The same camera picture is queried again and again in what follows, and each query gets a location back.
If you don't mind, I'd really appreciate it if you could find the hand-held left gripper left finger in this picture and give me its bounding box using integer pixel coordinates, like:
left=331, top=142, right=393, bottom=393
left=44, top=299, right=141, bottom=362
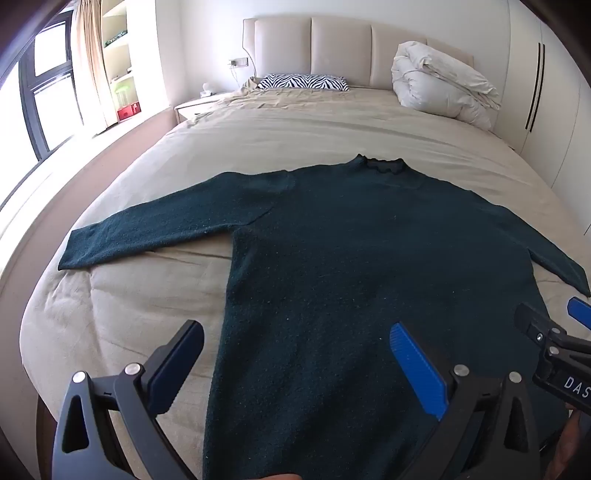
left=52, top=319, right=205, bottom=480

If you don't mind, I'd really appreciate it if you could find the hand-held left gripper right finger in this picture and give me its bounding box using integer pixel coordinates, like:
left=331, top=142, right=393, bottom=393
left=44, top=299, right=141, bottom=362
left=390, top=322, right=541, bottom=480

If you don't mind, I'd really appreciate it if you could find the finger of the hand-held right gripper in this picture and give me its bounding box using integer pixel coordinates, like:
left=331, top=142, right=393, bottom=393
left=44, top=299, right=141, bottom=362
left=515, top=302, right=568, bottom=344
left=567, top=298, right=591, bottom=331

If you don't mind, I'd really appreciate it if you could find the dark green knit sweater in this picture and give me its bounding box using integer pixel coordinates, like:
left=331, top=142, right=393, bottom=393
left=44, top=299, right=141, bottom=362
left=58, top=154, right=591, bottom=480

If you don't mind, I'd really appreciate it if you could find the person's right hand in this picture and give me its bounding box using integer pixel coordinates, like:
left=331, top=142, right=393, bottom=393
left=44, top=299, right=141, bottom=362
left=553, top=411, right=583, bottom=480

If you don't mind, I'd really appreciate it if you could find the white wardrobe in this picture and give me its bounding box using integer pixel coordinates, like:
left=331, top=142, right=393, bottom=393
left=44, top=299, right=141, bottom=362
left=496, top=0, right=591, bottom=222

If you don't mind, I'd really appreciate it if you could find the beige bed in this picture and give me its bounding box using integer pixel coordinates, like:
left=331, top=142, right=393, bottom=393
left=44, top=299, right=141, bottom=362
left=18, top=85, right=591, bottom=480

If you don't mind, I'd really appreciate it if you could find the white folded duvet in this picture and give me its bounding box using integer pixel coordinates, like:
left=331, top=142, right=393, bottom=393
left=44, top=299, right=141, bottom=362
left=391, top=41, right=502, bottom=131

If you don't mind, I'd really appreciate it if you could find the white nightstand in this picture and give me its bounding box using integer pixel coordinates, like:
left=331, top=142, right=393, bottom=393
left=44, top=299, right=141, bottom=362
left=174, top=92, right=241, bottom=124

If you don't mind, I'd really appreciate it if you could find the green plastic container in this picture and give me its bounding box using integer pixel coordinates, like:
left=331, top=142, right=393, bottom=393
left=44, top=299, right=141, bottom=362
left=113, top=76, right=138, bottom=107

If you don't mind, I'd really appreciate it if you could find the black framed window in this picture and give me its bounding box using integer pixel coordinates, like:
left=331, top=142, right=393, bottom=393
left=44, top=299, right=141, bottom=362
left=17, top=21, right=86, bottom=160

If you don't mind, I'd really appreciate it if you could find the zebra striped pillow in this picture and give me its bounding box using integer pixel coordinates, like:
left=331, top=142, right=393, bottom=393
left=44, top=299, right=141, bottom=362
left=254, top=74, right=350, bottom=92

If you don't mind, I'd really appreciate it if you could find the beige curtain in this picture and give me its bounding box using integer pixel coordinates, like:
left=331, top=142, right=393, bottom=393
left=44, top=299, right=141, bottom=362
left=74, top=0, right=116, bottom=134

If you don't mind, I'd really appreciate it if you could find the beige padded headboard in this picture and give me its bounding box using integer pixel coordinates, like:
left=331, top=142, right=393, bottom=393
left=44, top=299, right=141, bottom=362
left=242, top=17, right=475, bottom=88

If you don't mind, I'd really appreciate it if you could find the white wall shelf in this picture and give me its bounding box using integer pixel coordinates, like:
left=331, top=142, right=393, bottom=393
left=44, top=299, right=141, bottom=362
left=100, top=0, right=160, bottom=127

